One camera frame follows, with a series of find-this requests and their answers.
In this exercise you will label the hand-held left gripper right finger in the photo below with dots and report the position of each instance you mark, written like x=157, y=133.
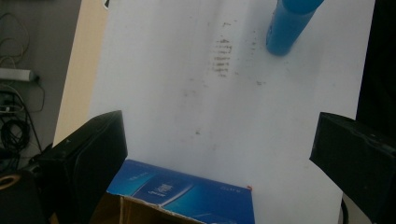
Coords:
x=358, y=158

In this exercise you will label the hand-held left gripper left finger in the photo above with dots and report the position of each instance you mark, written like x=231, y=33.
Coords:
x=84, y=161

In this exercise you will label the blue cardboard box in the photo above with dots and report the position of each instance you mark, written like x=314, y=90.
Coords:
x=186, y=196

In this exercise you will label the blue cylindrical bottle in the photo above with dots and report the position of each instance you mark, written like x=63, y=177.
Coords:
x=288, y=26

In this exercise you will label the white power strip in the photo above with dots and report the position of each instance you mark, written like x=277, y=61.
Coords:
x=15, y=74

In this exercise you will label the white table cover sheet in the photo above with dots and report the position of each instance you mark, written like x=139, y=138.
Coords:
x=224, y=99

